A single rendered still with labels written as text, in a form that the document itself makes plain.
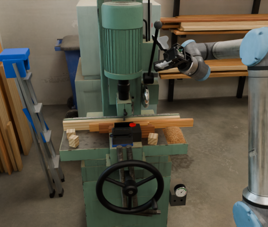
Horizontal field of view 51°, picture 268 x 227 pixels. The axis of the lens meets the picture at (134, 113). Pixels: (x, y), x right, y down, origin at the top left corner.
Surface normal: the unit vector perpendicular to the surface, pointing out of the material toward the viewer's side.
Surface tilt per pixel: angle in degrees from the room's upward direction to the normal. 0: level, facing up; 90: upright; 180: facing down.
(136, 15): 90
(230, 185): 0
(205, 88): 90
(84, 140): 0
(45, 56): 90
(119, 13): 90
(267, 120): 75
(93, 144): 0
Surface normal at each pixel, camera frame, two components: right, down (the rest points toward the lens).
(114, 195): 0.10, 0.46
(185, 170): 0.00, -0.89
